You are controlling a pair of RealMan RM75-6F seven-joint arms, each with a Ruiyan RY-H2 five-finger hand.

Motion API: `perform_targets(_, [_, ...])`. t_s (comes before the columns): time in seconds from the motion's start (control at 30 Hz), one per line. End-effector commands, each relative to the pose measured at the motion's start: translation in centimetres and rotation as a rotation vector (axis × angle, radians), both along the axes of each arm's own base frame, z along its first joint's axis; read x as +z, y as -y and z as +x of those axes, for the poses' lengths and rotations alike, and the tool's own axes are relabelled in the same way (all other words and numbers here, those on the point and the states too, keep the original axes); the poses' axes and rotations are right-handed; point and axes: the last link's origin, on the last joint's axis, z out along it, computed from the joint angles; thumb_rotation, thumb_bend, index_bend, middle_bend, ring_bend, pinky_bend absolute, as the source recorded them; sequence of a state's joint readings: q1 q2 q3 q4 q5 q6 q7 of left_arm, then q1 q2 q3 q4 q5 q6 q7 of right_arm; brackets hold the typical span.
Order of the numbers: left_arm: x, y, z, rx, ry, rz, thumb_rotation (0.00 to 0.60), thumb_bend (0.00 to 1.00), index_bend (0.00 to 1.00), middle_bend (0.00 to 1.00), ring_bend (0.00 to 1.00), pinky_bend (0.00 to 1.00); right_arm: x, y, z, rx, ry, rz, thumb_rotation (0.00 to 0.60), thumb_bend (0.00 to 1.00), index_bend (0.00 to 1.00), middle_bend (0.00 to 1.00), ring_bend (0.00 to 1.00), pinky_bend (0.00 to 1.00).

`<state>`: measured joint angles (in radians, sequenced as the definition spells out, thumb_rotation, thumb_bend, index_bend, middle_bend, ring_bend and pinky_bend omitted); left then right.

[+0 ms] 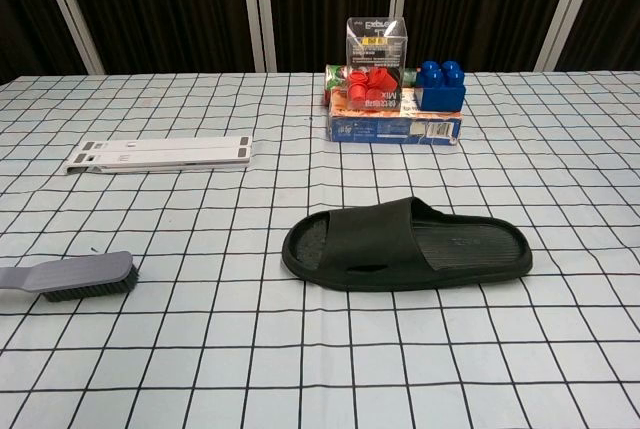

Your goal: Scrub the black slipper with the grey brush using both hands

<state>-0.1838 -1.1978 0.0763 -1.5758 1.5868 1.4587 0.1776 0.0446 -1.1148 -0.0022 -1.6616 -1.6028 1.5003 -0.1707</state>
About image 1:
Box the clear plastic box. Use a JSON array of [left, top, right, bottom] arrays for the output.
[[345, 16, 410, 111]]

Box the black rubber slipper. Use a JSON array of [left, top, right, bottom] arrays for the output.
[[281, 196, 532, 293]]

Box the white folded laptop stand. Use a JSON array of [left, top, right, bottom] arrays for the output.
[[64, 134, 254, 176]]

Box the white black checkered tablecloth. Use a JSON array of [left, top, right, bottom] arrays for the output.
[[0, 70, 640, 429]]

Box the blue toy building block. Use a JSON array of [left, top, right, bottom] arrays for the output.
[[414, 59, 467, 114]]

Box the grey scrubbing brush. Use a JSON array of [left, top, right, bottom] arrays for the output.
[[0, 250, 140, 304]]

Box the blue orange cardboard box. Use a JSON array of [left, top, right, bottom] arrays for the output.
[[325, 87, 464, 146]]

